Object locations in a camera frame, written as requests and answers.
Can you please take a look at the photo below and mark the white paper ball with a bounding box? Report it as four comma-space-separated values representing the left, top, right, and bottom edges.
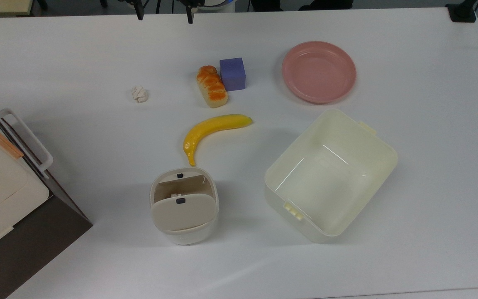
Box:
131, 86, 149, 103

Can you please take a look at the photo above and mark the beige trash can with lid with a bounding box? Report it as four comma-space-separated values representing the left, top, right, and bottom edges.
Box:
150, 167, 219, 245

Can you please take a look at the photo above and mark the purple foam cube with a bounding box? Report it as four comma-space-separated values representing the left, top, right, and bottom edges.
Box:
219, 57, 246, 92

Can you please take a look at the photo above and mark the toy bread loaf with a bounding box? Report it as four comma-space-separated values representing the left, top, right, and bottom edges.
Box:
196, 65, 229, 109

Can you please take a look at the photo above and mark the yellow toy banana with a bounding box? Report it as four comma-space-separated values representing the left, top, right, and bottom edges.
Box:
183, 114, 253, 167

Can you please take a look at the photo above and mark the light wooden side table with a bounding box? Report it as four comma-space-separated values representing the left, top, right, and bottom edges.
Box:
0, 0, 35, 17

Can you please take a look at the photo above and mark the pink plastic plate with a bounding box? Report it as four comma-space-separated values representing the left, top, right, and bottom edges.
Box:
281, 41, 357, 104

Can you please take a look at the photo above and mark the orange latch strip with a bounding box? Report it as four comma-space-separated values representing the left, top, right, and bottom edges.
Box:
0, 122, 24, 159

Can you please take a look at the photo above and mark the cream plastic open bin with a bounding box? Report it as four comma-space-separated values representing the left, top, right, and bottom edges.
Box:
264, 108, 398, 244

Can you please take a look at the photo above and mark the dark brown drawer cabinet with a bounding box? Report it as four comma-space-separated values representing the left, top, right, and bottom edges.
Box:
0, 89, 93, 299

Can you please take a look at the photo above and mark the black clamp base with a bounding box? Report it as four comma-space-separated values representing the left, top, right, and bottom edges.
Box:
446, 0, 478, 23

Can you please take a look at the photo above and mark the white drawer handle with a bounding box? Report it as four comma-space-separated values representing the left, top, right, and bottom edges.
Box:
0, 109, 54, 180

